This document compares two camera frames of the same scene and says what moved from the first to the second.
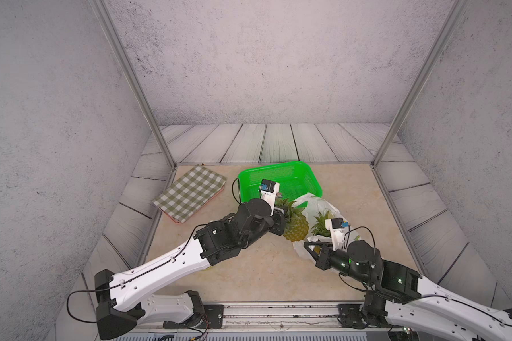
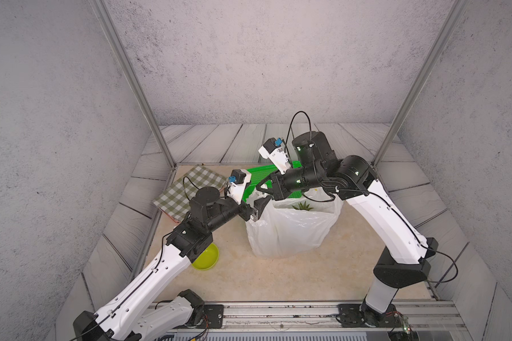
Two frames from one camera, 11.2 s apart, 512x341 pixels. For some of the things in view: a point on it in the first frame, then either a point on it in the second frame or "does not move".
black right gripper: (323, 258) -> (278, 190)
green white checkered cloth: (186, 196) does not move
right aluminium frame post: (420, 82) does not move
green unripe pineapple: (296, 226) -> (303, 207)
